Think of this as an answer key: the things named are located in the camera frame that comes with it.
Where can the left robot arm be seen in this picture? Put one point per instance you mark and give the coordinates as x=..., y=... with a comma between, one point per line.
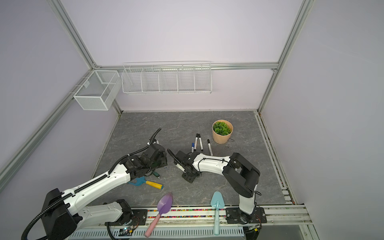
x=65, y=212

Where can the green handled ratchet screwdriver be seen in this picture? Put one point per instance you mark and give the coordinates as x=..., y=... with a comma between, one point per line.
x=156, y=175

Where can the purple garden trowel pink handle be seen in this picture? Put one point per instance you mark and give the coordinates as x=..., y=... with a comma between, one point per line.
x=164, y=206

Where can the blue garden fork yellow handle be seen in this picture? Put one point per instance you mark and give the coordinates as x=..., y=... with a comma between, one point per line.
x=142, y=181

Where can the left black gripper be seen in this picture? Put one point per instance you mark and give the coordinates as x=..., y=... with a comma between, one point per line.
x=164, y=162

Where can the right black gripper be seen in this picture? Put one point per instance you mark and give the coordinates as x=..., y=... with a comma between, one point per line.
x=190, y=179

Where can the potted green plant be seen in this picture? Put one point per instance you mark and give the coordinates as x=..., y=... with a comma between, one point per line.
x=222, y=131

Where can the white mesh box basket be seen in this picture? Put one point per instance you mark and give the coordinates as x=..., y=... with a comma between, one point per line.
x=99, y=90

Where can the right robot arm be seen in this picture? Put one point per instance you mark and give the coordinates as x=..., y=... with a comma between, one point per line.
x=238, y=171

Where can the light blue garden trowel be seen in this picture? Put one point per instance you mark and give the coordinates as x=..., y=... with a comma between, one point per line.
x=217, y=202

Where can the white wire basket rack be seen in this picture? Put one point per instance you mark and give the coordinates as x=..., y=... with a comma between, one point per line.
x=167, y=77

